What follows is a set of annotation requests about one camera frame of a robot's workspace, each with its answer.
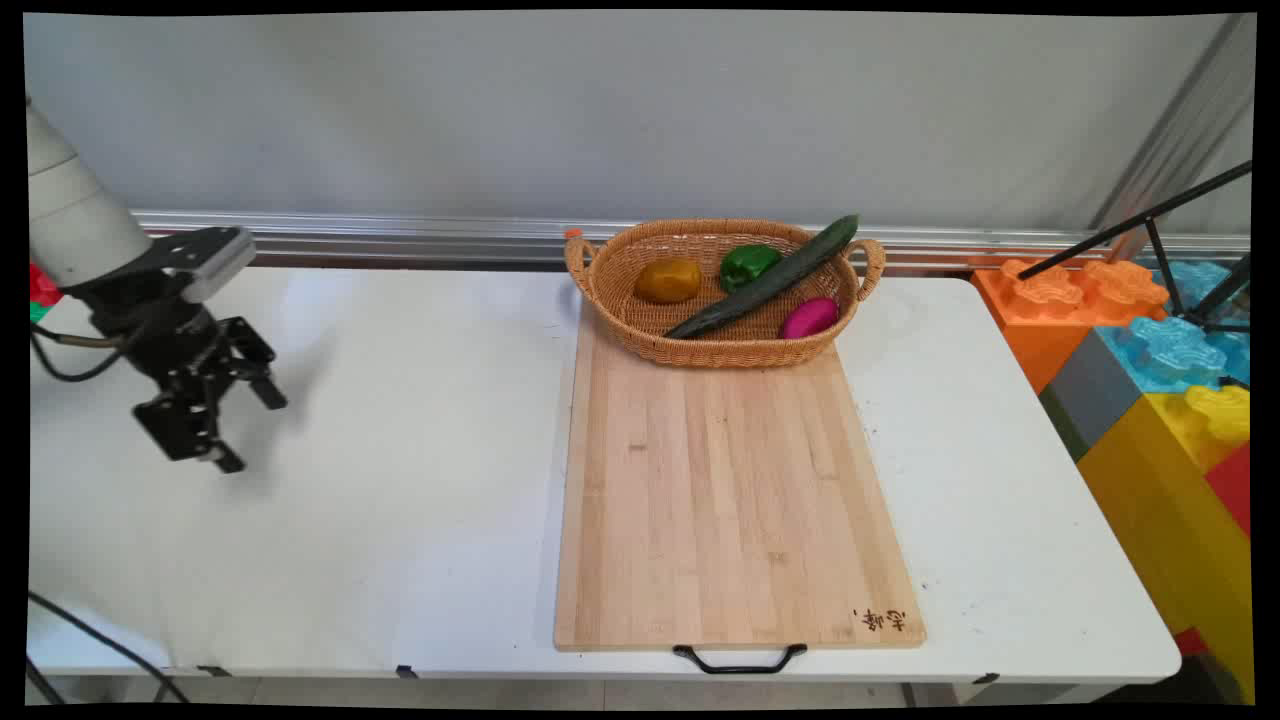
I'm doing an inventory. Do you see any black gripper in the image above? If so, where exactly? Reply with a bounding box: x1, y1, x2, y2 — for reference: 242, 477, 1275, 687
90, 293, 289, 474

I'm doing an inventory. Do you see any dark green cucumber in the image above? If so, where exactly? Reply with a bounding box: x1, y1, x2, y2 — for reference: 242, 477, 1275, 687
664, 214, 860, 340

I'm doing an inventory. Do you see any yellow-brown potato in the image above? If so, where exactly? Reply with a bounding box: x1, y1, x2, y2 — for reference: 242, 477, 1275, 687
634, 258, 703, 305

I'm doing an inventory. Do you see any woven wicker basket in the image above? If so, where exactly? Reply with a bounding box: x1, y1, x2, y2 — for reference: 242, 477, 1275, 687
564, 219, 887, 370

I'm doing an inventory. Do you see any wooden cutting board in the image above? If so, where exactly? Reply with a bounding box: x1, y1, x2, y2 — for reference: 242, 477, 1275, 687
553, 300, 927, 653

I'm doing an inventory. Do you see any green bell pepper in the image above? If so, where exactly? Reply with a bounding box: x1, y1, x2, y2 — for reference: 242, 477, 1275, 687
719, 243, 783, 294

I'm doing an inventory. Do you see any magenta eggplant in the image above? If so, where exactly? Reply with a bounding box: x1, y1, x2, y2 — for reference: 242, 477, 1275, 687
779, 297, 840, 341

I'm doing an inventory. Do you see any orange building block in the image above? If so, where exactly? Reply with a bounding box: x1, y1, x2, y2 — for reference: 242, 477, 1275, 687
971, 258, 1171, 395

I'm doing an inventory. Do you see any grey building block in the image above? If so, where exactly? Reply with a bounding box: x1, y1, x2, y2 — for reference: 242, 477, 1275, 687
1038, 327, 1143, 462

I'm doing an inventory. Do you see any black tripod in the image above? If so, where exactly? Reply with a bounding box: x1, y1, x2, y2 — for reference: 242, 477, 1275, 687
1017, 160, 1253, 334

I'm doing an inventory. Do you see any blue building block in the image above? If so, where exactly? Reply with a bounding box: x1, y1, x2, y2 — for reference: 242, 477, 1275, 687
1095, 260, 1252, 393

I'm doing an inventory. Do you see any yellow building block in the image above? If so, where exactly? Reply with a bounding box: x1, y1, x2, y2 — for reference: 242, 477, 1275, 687
1076, 384, 1255, 701

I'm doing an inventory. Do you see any red building block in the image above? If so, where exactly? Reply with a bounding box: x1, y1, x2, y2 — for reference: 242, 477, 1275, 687
1204, 441, 1252, 539

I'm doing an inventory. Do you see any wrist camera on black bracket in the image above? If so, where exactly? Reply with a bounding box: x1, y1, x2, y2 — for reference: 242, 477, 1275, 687
62, 227, 257, 305

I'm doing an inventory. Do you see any aluminium rail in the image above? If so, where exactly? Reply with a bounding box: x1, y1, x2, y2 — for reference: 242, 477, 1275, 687
130, 209, 1251, 273

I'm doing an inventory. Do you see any black cable with metal connector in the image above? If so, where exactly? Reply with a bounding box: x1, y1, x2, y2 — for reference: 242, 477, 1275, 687
27, 591, 192, 705

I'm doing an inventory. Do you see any aluminium frame post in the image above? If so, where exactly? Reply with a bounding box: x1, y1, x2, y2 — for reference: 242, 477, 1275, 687
1088, 14, 1257, 263

